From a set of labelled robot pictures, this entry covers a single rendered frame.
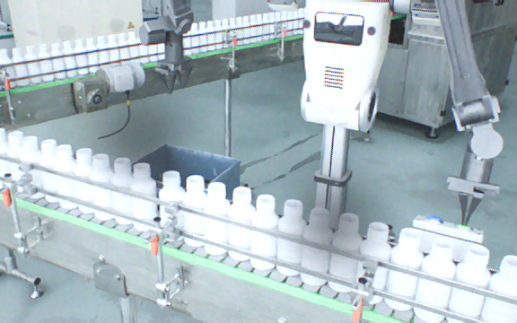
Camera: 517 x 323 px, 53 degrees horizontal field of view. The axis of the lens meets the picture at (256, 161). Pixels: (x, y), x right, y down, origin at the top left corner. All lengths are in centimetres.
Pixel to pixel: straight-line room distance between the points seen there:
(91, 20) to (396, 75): 288
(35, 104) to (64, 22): 261
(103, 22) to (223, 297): 436
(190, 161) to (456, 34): 112
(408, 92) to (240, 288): 381
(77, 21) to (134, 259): 406
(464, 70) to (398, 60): 371
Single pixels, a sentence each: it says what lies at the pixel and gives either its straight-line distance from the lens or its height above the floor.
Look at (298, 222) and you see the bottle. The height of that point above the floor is 113.
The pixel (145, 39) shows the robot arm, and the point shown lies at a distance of 154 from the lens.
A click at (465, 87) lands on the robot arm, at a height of 140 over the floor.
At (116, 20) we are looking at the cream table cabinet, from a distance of 541.
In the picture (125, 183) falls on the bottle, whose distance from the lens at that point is 127.
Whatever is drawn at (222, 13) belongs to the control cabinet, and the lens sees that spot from 725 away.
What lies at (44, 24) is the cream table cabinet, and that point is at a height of 85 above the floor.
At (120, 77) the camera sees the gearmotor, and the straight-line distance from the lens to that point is 258.
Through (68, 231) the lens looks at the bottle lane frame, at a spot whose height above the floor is 96.
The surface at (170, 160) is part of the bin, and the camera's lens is 194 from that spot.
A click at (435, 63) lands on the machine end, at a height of 67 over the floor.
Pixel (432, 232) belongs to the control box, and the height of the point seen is 111.
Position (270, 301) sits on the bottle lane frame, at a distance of 115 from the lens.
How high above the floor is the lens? 168
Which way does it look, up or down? 25 degrees down
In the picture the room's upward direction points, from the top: 1 degrees clockwise
